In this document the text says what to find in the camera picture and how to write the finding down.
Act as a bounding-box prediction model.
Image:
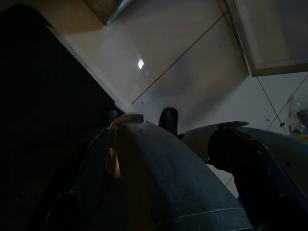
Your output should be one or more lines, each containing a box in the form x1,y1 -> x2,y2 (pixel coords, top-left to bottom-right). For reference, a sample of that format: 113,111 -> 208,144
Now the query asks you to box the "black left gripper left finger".
30,125 -> 116,231

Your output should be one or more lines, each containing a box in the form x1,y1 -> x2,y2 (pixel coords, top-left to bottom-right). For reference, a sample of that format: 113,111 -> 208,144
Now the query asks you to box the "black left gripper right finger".
207,127 -> 308,231

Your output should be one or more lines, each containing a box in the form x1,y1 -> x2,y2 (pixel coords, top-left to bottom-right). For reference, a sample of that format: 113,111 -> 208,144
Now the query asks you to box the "clear plastic bag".
285,92 -> 308,143

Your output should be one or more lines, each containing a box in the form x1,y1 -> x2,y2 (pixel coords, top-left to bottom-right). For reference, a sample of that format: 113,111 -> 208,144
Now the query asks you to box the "grey robot right leg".
182,121 -> 308,169

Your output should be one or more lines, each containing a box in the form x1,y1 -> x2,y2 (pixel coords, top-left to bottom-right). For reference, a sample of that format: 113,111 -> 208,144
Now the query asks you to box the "black robot left foot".
107,107 -> 180,139

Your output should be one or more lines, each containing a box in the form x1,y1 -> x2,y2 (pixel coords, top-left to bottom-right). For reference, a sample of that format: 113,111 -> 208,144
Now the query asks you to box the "dark cabinet front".
0,3 -> 126,231

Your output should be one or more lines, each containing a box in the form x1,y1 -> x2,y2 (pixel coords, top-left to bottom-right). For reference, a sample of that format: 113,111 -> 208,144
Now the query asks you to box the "beige wooden board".
21,0 -> 118,36

